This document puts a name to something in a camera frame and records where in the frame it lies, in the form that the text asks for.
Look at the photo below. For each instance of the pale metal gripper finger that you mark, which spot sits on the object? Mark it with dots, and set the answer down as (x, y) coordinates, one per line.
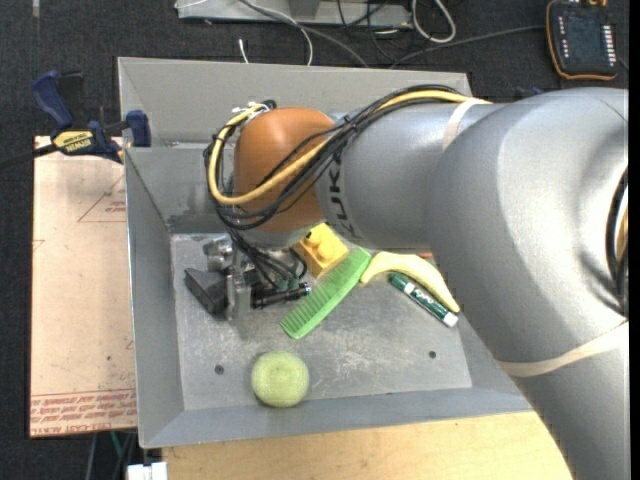
(239, 298)
(218, 255)

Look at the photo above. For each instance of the dark grey wedge-shaped block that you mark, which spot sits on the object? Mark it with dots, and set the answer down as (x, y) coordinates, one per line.
(206, 288)

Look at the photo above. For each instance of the yellow toy brick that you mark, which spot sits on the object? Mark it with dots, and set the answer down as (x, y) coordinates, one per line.
(324, 252)

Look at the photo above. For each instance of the green comb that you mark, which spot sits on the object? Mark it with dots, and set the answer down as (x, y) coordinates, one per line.
(325, 295)

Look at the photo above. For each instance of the yellow-green tennis ball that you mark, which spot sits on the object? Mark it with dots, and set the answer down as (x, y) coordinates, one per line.
(280, 379)

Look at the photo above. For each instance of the grey metal bin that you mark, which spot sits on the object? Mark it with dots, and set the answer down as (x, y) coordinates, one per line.
(350, 348)

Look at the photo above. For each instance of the brown cardboard board, red print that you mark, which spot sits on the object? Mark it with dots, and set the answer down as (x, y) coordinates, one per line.
(80, 288)

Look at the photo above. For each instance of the yellow banana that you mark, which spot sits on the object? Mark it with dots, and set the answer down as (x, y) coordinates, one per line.
(415, 270)

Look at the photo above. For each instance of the green marker pen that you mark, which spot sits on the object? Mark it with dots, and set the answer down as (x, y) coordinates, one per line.
(425, 300)

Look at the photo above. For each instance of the black cylinder on white bracket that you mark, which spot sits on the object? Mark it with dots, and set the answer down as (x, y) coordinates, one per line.
(280, 296)

